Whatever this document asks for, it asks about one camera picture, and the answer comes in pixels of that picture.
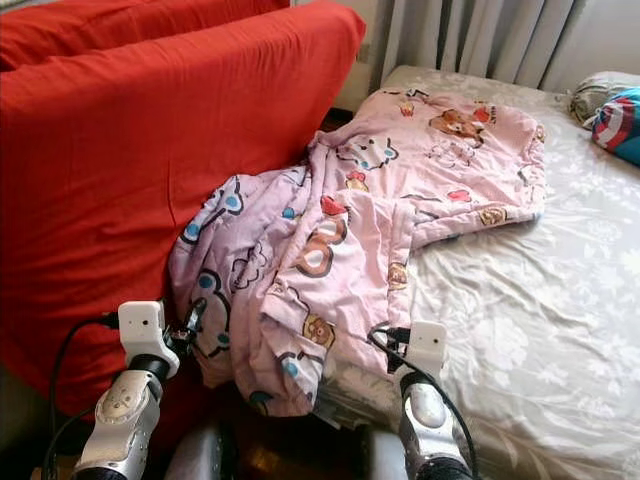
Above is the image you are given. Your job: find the red white blue striped bolster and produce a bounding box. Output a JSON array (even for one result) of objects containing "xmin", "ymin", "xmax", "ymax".
[{"xmin": 592, "ymin": 88, "xmax": 640, "ymax": 166}]

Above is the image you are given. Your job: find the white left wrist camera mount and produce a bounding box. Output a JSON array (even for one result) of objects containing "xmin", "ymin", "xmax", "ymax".
[{"xmin": 117, "ymin": 300, "xmax": 181, "ymax": 379}]

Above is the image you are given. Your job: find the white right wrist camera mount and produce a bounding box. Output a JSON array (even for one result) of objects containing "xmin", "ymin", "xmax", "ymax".
[{"xmin": 405, "ymin": 320, "xmax": 449, "ymax": 376}]

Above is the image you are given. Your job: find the silver robot right leg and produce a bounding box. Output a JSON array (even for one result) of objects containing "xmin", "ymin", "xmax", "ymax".
[{"xmin": 350, "ymin": 430, "xmax": 406, "ymax": 480}]

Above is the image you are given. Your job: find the bed with beige floral sheet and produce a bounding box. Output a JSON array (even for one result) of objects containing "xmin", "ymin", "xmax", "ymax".
[{"xmin": 315, "ymin": 65, "xmax": 640, "ymax": 480}]

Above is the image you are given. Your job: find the pink cartoon print blanket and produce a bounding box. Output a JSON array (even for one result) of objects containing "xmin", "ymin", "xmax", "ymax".
[{"xmin": 168, "ymin": 88, "xmax": 548, "ymax": 418}]

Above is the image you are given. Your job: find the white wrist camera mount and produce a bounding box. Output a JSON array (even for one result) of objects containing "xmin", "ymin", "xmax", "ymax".
[
  {"xmin": 405, "ymin": 320, "xmax": 449, "ymax": 376},
  {"xmin": 117, "ymin": 300, "xmax": 181, "ymax": 379}
]

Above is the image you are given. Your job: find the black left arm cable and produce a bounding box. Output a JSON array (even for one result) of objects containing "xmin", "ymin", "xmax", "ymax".
[{"xmin": 45, "ymin": 312, "xmax": 121, "ymax": 480}]

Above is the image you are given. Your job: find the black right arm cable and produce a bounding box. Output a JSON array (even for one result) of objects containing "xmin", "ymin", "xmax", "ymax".
[{"xmin": 368, "ymin": 325, "xmax": 481, "ymax": 480}]

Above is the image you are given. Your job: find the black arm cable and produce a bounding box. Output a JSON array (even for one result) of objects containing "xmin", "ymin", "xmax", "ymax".
[
  {"xmin": 368, "ymin": 325, "xmax": 481, "ymax": 480},
  {"xmin": 45, "ymin": 312, "xmax": 121, "ymax": 480}
]

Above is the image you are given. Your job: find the grey pleated curtain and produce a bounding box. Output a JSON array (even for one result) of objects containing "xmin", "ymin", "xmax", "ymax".
[{"xmin": 365, "ymin": 0, "xmax": 640, "ymax": 93}]

